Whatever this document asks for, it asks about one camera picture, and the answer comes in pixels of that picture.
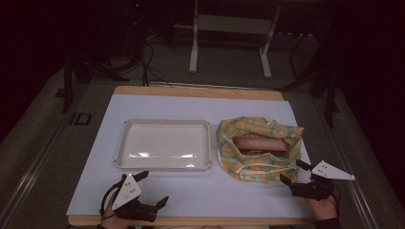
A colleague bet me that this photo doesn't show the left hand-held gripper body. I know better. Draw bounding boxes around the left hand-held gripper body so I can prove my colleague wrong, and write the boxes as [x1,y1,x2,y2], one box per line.
[109,173,160,223]

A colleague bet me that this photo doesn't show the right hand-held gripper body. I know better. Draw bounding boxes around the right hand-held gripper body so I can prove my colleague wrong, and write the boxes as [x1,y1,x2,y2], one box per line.
[289,159,356,202]

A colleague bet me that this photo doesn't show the yellow green patterned cloth bag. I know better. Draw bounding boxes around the yellow green patterned cloth bag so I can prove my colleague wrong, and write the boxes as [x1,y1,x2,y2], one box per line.
[215,115,306,184]

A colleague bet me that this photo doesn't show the dark brown packet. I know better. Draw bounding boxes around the dark brown packet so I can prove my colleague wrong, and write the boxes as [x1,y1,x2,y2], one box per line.
[238,148,288,157]

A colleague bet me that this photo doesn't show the white plastic tray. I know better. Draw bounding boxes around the white plastic tray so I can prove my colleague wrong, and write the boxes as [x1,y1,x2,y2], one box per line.
[113,118,213,172]

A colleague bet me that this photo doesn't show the pink sausage packet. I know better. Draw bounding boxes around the pink sausage packet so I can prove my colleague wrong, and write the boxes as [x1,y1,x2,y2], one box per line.
[233,135,288,153]

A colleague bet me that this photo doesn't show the person's right hand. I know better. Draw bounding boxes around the person's right hand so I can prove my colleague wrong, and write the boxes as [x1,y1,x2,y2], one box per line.
[305,194,339,221]

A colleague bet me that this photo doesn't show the person's left hand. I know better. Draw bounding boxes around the person's left hand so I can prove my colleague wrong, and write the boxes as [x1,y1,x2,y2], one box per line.
[100,190,135,229]

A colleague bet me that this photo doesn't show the white table sheet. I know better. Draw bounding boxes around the white table sheet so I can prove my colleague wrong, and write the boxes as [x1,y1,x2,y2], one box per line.
[66,94,314,220]

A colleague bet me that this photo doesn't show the black metal stand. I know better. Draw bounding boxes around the black metal stand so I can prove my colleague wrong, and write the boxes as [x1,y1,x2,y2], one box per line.
[275,31,340,128]
[53,53,130,114]

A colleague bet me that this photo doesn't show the white metal stand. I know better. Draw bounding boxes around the white metal stand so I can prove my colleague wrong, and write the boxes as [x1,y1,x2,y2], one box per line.
[188,0,283,79]

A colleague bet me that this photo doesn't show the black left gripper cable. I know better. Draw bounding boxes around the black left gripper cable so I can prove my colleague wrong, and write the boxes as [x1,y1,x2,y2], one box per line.
[99,179,127,220]

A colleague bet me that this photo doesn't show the metal floor rail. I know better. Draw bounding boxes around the metal floor rail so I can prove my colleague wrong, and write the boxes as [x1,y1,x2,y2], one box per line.
[313,98,380,229]
[0,104,75,223]

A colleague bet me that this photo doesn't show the black floor bracket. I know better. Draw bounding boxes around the black floor bracket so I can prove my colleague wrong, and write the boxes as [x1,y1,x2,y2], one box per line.
[69,112,93,126]

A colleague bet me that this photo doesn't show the black floor cables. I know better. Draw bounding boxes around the black floor cables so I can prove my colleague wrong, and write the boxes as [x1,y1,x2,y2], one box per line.
[139,41,173,88]

